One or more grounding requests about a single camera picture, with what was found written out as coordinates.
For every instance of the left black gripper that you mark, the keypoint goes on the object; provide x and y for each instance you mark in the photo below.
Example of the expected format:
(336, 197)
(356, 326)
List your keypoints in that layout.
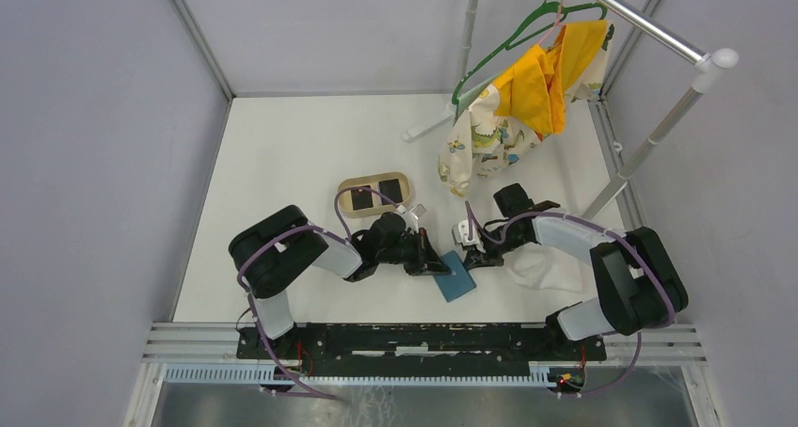
(426, 260)

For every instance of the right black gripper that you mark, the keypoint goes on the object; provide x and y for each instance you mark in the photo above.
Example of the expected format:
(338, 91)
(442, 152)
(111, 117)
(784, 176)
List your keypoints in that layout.
(476, 259)

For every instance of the beige oval tray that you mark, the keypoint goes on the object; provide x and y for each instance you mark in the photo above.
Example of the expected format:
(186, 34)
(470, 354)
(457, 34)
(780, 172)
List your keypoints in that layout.
(382, 204)

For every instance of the blue card holder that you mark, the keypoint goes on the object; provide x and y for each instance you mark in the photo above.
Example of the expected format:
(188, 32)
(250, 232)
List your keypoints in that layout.
(458, 282)

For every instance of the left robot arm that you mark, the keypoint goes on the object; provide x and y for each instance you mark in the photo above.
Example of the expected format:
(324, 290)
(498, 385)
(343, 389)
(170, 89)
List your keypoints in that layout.
(273, 253)

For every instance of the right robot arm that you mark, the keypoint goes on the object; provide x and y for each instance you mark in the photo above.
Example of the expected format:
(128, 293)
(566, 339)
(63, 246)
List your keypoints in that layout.
(638, 286)

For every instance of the white cloth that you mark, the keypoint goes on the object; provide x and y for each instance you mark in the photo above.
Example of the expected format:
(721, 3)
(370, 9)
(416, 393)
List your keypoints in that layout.
(539, 268)

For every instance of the dinosaur print yellow garment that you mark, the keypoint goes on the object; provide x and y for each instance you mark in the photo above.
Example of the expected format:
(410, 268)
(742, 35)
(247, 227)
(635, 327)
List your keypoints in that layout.
(525, 104)

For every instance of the green clothes hanger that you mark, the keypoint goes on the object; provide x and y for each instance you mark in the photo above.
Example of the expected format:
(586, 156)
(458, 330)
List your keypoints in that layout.
(519, 37)

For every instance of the metal clothes rack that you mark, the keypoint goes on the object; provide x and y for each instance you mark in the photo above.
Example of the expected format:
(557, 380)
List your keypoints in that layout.
(709, 66)

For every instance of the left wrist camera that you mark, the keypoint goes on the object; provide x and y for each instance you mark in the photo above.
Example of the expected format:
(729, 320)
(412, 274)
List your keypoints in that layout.
(413, 213)

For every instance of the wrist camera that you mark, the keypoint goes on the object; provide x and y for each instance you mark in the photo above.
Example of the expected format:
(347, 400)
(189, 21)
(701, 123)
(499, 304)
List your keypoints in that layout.
(413, 213)
(467, 236)

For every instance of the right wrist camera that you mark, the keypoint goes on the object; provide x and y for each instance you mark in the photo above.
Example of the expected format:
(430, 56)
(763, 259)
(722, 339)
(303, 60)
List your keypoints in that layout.
(467, 236)

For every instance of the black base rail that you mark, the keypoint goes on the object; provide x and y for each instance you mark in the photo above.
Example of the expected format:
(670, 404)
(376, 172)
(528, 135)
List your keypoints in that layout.
(418, 350)

